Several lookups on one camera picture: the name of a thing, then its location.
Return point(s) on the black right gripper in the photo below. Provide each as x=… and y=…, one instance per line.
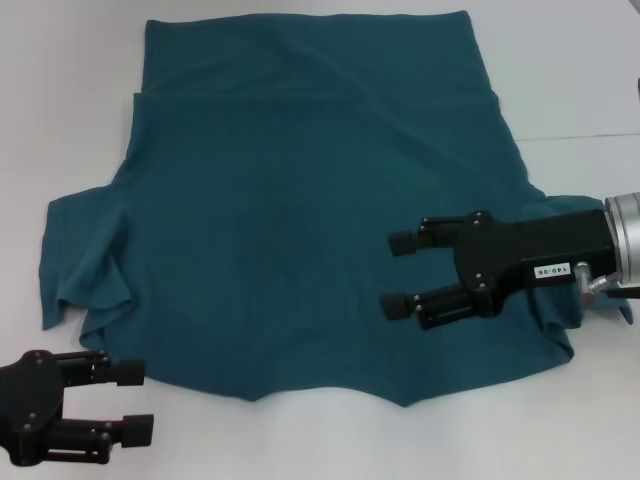
x=540, y=250

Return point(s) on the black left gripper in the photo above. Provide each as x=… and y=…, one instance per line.
x=27, y=400

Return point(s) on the teal blue shirt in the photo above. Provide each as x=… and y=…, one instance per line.
x=275, y=225

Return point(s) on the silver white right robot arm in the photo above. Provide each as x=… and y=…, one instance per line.
x=625, y=240

